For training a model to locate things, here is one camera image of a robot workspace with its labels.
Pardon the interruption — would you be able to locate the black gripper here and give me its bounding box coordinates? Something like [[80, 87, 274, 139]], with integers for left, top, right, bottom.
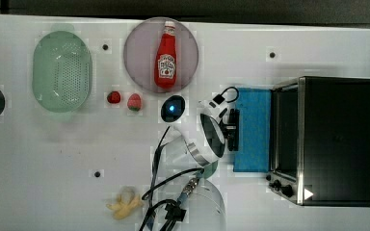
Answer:
[[219, 109, 238, 141]]

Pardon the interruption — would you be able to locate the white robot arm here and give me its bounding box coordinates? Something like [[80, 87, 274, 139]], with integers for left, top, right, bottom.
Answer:
[[148, 94, 230, 231]]

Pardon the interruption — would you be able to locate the green metal mug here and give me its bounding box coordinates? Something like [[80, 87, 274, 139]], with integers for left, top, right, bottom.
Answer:
[[197, 162, 218, 179]]

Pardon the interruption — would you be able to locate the red ketchup bottle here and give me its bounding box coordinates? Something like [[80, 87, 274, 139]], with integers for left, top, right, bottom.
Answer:
[[154, 20, 176, 89]]

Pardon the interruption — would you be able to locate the pink strawberry toy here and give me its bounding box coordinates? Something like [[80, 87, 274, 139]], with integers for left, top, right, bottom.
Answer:
[[127, 93, 142, 112]]

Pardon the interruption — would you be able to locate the grey round plate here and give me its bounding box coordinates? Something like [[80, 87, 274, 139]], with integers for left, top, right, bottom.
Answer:
[[123, 17, 199, 93]]

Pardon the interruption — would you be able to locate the peeled banana toy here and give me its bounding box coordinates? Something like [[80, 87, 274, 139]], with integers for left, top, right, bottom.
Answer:
[[106, 186, 144, 220]]

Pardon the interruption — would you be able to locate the green colander basket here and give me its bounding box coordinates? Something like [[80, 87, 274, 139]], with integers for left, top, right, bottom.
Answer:
[[31, 24, 93, 121]]

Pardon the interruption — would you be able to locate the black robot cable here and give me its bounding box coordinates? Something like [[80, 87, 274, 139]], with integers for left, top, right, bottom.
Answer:
[[138, 86, 240, 231]]

